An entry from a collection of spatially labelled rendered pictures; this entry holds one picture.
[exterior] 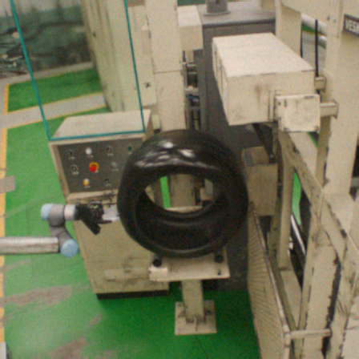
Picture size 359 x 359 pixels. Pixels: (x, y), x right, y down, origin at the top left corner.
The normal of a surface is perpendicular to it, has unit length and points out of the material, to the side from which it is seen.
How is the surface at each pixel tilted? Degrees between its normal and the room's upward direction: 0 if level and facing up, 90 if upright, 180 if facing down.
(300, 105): 72
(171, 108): 90
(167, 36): 90
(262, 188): 90
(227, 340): 0
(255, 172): 90
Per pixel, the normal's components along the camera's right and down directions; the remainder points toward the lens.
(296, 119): -0.04, 0.23
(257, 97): -0.01, 0.52
